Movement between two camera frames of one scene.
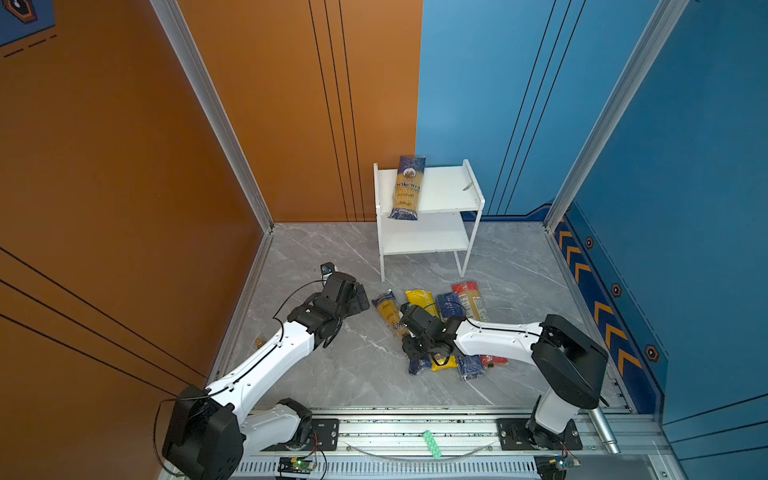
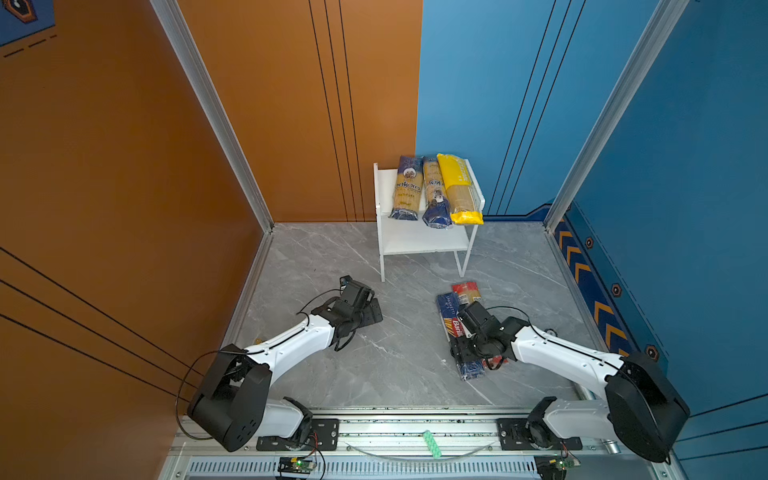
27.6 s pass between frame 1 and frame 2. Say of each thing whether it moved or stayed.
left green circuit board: stayed
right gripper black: moved
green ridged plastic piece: stayed
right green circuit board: stayed
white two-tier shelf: stayed
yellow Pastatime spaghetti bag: moved
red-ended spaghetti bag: stayed
